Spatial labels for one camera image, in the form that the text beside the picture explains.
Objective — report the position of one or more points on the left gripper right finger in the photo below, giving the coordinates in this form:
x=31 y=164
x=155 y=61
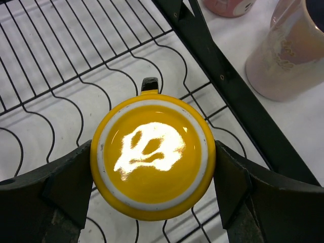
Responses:
x=259 y=205

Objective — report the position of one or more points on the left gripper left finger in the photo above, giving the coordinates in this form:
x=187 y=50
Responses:
x=50 y=203

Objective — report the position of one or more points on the yellow mug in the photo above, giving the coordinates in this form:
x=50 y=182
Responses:
x=153 y=156

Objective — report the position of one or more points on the iridescent pink mug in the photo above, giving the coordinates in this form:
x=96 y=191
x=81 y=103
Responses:
x=289 y=61

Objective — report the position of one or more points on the pink floral mug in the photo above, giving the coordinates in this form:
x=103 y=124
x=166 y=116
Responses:
x=229 y=8

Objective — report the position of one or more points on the black wire dish rack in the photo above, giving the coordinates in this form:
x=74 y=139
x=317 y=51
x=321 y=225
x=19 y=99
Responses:
x=65 y=64

